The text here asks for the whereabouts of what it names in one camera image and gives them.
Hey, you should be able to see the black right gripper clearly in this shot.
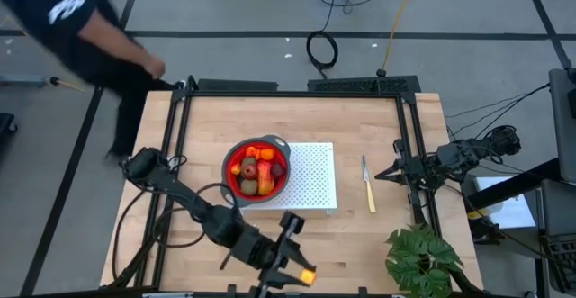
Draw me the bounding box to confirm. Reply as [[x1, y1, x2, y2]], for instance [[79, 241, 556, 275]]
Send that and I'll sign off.
[[375, 138, 440, 191]]

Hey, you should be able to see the black diagonal beam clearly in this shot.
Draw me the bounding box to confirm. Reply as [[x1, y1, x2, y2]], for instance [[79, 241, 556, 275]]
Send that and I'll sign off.
[[465, 157, 563, 209]]

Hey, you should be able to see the person's hand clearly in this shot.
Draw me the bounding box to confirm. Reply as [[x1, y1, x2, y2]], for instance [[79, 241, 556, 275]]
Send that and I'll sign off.
[[143, 53, 167, 81]]

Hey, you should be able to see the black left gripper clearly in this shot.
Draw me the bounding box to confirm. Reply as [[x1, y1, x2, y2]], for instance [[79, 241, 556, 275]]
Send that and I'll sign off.
[[231, 225, 316, 297]]

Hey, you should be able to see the white perforated metal shelf riser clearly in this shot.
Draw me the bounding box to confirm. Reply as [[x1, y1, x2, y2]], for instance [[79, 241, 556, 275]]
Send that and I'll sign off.
[[238, 141, 338, 216]]

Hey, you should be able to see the black keyboard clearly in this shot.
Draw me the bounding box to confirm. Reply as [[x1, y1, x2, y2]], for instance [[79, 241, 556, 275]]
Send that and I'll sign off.
[[544, 234, 576, 295]]

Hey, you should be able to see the black flat box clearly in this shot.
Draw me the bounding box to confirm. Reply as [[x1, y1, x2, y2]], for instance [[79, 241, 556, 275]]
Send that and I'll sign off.
[[196, 77, 279, 93]]

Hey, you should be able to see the red collapsible colander grey rim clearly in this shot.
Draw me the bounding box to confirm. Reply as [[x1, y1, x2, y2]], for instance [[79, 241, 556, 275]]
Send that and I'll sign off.
[[220, 134, 293, 209]]

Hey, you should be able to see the black perforated box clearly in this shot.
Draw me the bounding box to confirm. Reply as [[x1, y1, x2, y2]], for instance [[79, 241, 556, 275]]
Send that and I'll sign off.
[[307, 75, 422, 95]]

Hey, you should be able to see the person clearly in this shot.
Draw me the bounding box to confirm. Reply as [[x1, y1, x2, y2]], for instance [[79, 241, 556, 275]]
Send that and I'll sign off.
[[0, 0, 185, 160]]

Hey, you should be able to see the grey metal base bar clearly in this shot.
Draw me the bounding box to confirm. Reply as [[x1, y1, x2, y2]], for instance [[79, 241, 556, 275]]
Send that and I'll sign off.
[[0, 73, 48, 87]]

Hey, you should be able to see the large red-orange mango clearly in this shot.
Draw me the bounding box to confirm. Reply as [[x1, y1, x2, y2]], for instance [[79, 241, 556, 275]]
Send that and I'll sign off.
[[256, 159, 276, 196]]

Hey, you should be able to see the person's forearm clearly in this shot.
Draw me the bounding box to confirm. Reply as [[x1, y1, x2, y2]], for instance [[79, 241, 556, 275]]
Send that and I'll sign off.
[[78, 9, 152, 72]]

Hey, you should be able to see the black wheeled base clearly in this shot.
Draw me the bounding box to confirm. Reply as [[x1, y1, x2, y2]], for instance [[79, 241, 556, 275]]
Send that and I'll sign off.
[[0, 112, 19, 135]]

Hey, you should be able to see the knife with pale wooden handle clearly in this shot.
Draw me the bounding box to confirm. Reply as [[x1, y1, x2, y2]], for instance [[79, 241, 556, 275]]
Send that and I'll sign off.
[[361, 154, 377, 214]]

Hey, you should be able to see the white box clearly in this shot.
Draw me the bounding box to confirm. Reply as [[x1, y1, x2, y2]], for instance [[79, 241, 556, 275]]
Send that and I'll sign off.
[[474, 175, 539, 230]]

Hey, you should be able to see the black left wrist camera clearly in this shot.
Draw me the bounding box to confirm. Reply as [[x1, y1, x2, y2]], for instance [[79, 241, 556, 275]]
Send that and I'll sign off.
[[279, 211, 306, 245]]

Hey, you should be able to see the yellow cable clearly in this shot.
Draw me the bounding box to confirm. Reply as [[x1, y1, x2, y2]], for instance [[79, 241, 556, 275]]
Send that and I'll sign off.
[[376, 0, 419, 77], [49, 76, 87, 95]]

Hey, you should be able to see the black coiled cable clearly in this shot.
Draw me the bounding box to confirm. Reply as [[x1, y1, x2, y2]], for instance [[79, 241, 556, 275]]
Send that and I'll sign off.
[[305, 0, 356, 81]]

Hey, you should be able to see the black corrugated hose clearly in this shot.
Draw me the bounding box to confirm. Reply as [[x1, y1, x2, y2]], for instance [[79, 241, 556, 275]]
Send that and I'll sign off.
[[111, 183, 152, 285]]

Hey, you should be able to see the green artificial leafy plant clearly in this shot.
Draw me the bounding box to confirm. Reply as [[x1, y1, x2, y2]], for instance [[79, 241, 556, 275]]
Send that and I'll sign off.
[[384, 223, 464, 298]]

